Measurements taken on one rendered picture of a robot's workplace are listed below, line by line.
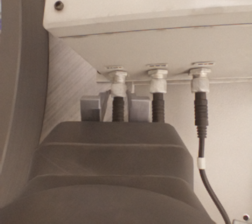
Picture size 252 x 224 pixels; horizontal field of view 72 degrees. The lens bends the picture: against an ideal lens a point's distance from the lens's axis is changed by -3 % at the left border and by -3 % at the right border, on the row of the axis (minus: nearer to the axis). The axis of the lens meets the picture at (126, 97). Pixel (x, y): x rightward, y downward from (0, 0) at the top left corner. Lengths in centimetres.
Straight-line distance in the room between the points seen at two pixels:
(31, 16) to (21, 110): 11
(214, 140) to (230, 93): 5
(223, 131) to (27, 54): 22
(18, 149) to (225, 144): 21
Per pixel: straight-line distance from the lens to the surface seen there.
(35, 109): 22
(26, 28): 23
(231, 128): 21
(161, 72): 16
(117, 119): 16
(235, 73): 20
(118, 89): 16
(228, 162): 21
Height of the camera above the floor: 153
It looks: 2 degrees down
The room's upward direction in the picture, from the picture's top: 47 degrees clockwise
